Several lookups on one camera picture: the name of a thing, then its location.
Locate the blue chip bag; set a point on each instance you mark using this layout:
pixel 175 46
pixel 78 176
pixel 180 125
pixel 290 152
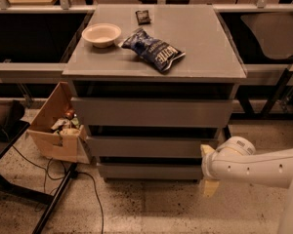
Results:
pixel 152 50

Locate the cardboard box with trash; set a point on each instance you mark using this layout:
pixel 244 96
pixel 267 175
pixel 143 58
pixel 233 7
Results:
pixel 56 130

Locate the grey chair seat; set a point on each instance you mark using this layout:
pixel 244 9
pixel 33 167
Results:
pixel 274 33

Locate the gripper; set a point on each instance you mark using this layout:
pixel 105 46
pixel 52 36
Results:
pixel 207 166

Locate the white bowl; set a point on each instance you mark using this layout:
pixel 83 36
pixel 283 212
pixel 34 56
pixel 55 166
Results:
pixel 101 35

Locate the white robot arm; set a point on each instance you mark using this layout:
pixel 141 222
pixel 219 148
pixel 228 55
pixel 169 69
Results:
pixel 235 159

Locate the grey bottom drawer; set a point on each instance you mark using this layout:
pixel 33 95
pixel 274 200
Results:
pixel 149 171

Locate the grey top drawer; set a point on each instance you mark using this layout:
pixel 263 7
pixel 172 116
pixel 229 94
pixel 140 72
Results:
pixel 141 112

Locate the black table leg frame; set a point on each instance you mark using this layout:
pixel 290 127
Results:
pixel 49 201

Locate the dark bag on left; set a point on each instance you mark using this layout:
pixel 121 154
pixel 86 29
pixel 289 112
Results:
pixel 11 123

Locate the grey middle drawer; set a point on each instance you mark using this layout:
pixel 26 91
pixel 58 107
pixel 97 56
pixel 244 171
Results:
pixel 148 147

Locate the grey drawer cabinet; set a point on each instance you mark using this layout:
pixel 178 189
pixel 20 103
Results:
pixel 210 70

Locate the grey drawer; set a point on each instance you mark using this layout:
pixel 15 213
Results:
pixel 149 171
pixel 148 147
pixel 141 112

